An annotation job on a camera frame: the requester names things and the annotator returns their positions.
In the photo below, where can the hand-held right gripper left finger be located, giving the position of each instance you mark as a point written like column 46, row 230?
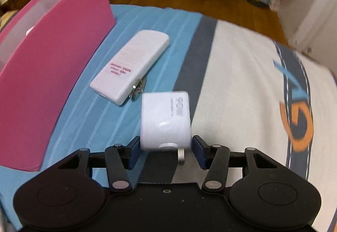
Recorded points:
column 134, row 154

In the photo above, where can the metal keys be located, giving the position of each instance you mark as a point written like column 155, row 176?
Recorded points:
column 136, row 88

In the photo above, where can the red box with white cap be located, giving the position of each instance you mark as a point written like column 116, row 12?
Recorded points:
column 30, row 31

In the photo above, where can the white power adapter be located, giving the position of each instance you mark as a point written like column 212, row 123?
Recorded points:
column 165, row 118

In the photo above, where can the white door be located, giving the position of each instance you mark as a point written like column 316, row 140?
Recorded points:
column 308, row 18

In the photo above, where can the white remote with pink print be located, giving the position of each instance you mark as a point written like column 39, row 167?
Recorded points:
column 131, row 63

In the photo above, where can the striped printed bed sheet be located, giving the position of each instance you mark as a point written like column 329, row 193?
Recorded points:
column 237, row 90

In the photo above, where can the pink storage box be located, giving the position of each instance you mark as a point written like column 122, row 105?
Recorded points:
column 52, row 76

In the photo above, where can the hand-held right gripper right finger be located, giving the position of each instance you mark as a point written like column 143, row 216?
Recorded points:
column 198, row 154

